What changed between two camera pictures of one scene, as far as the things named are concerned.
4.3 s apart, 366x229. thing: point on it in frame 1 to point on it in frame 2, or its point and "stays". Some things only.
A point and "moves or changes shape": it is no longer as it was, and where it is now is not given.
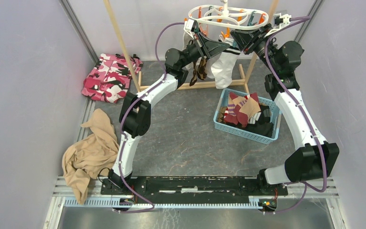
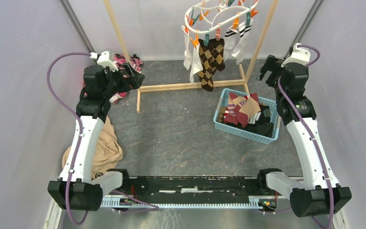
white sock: [209, 73] to [232, 40]
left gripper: [208, 47] to [136, 78]
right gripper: [243, 37] to [272, 64]
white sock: [187, 39] stays
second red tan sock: [246, 110] stays
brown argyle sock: [201, 72] to [214, 57]
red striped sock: [230, 116] stays
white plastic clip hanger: [227, 17] moves or changes shape
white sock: [222, 67] moves or changes shape
